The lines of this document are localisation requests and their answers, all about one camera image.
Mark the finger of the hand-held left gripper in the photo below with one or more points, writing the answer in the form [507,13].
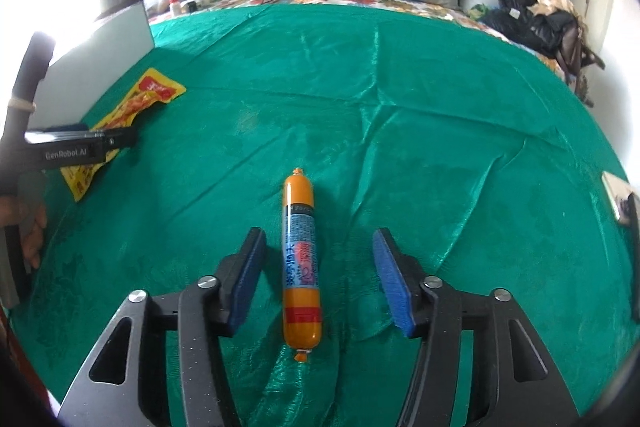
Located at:
[120,138]

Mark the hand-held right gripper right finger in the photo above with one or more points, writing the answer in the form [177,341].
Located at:
[395,282]

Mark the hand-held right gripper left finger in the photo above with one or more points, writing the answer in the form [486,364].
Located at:
[247,277]

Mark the orange packet with red label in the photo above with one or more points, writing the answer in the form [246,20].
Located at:
[145,94]

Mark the orange sausage with blue label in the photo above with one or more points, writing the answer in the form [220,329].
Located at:
[300,297]

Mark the person's left hand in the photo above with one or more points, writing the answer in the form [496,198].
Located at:
[32,232]

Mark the small white bottle red cap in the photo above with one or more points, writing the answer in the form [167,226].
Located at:
[175,7]

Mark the small black white box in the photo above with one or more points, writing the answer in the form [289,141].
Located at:
[190,6]

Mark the white smartphone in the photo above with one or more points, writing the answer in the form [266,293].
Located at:
[612,192]

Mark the black rectangular device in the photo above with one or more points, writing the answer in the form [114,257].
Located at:
[634,227]

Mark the floral bedsheet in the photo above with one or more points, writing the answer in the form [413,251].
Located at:
[380,2]

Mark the green fabric item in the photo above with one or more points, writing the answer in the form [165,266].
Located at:
[480,10]

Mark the black clothing pile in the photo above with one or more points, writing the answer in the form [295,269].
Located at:
[525,27]

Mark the brown bag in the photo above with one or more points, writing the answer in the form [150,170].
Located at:
[570,47]

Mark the beige crumpled cloth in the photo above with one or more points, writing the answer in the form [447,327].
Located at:
[550,2]

